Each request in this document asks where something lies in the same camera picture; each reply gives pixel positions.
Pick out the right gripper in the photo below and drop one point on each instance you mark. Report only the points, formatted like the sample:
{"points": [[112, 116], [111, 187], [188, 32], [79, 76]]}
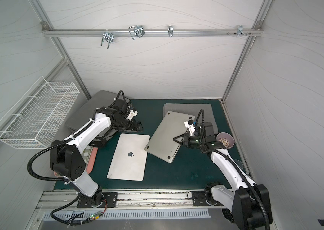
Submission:
{"points": [[185, 140]]}

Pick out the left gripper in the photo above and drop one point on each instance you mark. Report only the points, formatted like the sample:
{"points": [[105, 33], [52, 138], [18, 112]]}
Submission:
{"points": [[134, 125]]}

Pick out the grey laptop sleeve front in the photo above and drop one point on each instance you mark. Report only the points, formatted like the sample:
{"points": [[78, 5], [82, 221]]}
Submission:
{"points": [[92, 109]]}

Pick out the silver laptop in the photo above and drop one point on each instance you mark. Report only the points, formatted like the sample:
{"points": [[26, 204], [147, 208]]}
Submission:
{"points": [[161, 144], [129, 160]]}

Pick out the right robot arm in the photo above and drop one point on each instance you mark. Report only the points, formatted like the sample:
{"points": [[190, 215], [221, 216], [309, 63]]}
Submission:
{"points": [[247, 203]]}

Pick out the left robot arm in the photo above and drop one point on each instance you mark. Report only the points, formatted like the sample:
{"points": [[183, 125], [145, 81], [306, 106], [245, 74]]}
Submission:
{"points": [[81, 139]]}

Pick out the pink bowl with snacks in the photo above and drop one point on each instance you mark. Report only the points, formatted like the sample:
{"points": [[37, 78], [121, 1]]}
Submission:
{"points": [[226, 139]]}

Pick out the clear plastic cup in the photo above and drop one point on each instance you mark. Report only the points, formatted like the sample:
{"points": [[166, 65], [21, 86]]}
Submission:
{"points": [[239, 164]]}

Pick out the green checkered cloth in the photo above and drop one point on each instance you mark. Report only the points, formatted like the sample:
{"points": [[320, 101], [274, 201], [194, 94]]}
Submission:
{"points": [[86, 154]]}

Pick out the metal hook clamp left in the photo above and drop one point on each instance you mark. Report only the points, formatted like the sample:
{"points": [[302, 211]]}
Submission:
{"points": [[107, 38]]}

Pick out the metal hook clamp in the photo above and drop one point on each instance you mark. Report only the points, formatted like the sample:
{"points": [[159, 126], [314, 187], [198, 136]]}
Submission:
{"points": [[107, 38], [239, 32], [136, 31]]}

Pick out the metal hook clamp middle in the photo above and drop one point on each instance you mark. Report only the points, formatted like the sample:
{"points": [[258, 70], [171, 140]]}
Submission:
{"points": [[136, 31]]}

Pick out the metal hook small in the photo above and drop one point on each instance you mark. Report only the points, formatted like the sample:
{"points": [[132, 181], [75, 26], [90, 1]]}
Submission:
{"points": [[170, 31]]}

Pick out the aluminium crossbar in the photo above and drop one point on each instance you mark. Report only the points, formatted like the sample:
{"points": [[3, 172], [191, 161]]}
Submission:
{"points": [[148, 32]]}

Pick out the metal hook clamp right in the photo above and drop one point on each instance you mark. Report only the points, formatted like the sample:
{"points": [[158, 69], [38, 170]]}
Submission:
{"points": [[239, 32]]}

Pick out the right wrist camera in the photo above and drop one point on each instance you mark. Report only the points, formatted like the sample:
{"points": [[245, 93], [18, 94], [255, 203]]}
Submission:
{"points": [[190, 126]]}

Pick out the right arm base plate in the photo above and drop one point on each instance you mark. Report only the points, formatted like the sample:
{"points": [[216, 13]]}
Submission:
{"points": [[199, 199]]}

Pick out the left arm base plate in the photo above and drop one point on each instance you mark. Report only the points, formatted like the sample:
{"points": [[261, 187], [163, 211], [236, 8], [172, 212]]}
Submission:
{"points": [[110, 199]]}

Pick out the white wire basket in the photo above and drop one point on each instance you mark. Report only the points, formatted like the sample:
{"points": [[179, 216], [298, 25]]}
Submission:
{"points": [[34, 120]]}

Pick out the aluminium front rail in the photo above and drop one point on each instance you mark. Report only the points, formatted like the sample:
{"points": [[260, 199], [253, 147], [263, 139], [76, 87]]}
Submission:
{"points": [[128, 199]]}

